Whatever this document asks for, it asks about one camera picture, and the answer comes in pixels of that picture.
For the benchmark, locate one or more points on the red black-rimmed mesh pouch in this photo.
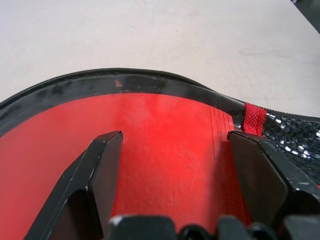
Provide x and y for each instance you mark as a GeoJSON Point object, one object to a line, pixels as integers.
{"type": "Point", "coordinates": [295, 135]}

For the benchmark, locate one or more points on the red table tennis paddle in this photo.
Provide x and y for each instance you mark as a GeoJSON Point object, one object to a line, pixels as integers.
{"type": "Point", "coordinates": [162, 150]}

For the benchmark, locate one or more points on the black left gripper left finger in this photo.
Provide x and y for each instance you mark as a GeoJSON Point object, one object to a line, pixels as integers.
{"type": "Point", "coordinates": [75, 180]}

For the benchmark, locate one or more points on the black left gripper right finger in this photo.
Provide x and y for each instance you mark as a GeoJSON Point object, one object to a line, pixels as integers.
{"type": "Point", "coordinates": [260, 175]}

